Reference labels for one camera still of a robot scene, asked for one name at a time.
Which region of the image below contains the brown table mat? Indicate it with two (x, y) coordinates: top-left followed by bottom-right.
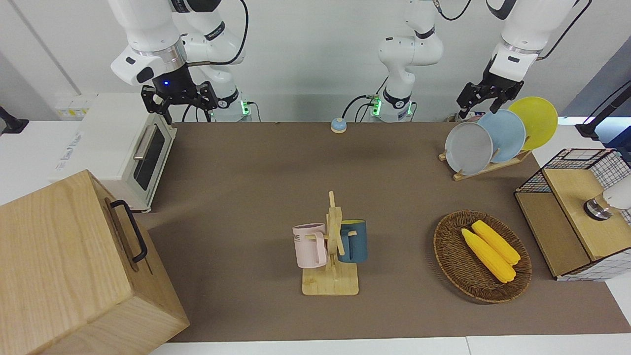
(132, 121), (631, 344)

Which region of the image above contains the dark blue mug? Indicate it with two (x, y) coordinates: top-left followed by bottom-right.
(338, 219), (368, 264)

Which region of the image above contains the white and yellow small box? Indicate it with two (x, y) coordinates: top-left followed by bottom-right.
(54, 96), (95, 120)

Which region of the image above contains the black base power cable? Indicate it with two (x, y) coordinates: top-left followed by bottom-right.
(342, 93), (381, 123)

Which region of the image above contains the wooden mug rack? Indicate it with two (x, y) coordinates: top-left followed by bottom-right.
(302, 191), (360, 296)

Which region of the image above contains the white toaster oven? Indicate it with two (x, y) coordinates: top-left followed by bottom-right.
(49, 92), (177, 214)

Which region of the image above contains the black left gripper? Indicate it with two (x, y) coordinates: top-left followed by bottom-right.
(456, 59), (525, 120)

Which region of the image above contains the pink mug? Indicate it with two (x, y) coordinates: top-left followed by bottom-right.
(292, 223), (329, 269)

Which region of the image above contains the wire and wood shelf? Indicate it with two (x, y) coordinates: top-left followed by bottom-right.
(514, 147), (631, 282)

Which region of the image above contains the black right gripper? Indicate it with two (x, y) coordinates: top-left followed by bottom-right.
(141, 63), (219, 125)

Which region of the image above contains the light blue plate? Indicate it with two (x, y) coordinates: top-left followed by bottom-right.
(477, 109), (527, 164)

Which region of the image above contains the yellow corn cob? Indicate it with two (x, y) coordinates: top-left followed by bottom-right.
(461, 228), (517, 284)
(471, 220), (522, 266)

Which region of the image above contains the gray plate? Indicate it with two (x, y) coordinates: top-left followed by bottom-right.
(445, 122), (494, 176)

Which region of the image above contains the brown wicker basket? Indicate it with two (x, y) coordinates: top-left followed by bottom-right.
(433, 210), (533, 304)

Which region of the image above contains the white object with metal ring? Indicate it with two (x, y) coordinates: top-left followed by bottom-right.
(584, 175), (631, 220)

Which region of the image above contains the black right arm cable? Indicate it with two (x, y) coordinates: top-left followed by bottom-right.
(185, 0), (250, 67)

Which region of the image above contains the wooden plate rack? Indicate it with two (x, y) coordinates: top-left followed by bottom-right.
(438, 147), (533, 182)

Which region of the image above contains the yellow plate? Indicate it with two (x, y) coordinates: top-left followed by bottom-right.
(508, 97), (559, 151)

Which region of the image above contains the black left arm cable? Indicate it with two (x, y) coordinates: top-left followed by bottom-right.
(536, 0), (593, 62)

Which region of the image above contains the black camera stand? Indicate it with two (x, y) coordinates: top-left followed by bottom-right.
(575, 81), (631, 140)
(0, 106), (30, 137)

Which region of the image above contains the wooden box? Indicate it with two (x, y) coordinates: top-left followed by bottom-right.
(0, 169), (191, 355)

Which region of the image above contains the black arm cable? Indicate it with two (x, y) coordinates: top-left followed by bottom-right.
(536, 0), (593, 62)
(185, 0), (250, 67)

